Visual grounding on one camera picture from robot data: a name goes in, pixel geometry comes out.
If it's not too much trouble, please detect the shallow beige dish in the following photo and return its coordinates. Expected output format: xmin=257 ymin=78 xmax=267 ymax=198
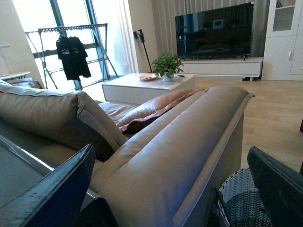
xmin=139 ymin=73 xmax=157 ymax=81

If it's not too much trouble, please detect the beige leather sofa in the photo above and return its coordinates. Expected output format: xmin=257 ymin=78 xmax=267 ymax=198
xmin=0 ymin=81 xmax=252 ymax=227

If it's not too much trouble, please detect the cordless stick vacuum cleaner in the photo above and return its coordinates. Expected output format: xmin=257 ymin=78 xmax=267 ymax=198
xmin=133 ymin=29 xmax=152 ymax=73

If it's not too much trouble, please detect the black t-shirt on hanger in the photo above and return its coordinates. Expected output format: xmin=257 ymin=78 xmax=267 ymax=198
xmin=56 ymin=35 xmax=91 ymax=81

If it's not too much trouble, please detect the metal clothes drying rack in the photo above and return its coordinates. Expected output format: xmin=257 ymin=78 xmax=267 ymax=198
xmin=25 ymin=23 xmax=119 ymax=90

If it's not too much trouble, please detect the white display cabinet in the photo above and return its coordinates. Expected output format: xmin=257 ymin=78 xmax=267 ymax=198
xmin=261 ymin=0 xmax=303 ymax=81

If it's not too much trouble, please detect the woven blue laundry basket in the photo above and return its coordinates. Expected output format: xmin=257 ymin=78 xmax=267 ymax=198
xmin=214 ymin=168 xmax=272 ymax=227

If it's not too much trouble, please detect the large black television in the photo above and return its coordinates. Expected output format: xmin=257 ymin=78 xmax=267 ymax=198
xmin=175 ymin=2 xmax=254 ymax=60

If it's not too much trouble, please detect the grey front-load washing machine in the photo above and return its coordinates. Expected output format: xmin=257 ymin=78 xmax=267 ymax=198
xmin=0 ymin=138 xmax=117 ymax=227

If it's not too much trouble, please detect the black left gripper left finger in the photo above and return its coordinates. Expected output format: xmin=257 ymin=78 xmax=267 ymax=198
xmin=0 ymin=144 xmax=95 ymax=227

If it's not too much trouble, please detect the white coffee table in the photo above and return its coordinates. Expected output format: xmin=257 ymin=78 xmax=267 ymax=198
xmin=102 ymin=73 xmax=196 ymax=105

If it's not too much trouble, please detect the pink leather cushion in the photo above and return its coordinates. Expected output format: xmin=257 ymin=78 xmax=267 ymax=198
xmin=117 ymin=89 xmax=202 ymax=133

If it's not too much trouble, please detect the green potted plant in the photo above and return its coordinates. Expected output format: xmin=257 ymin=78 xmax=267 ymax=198
xmin=151 ymin=53 xmax=184 ymax=82

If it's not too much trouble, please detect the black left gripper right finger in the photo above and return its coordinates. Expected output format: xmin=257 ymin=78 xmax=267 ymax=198
xmin=247 ymin=147 xmax=303 ymax=227

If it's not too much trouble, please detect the white tv stand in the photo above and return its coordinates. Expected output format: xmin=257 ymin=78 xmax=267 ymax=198
xmin=183 ymin=57 xmax=263 ymax=81

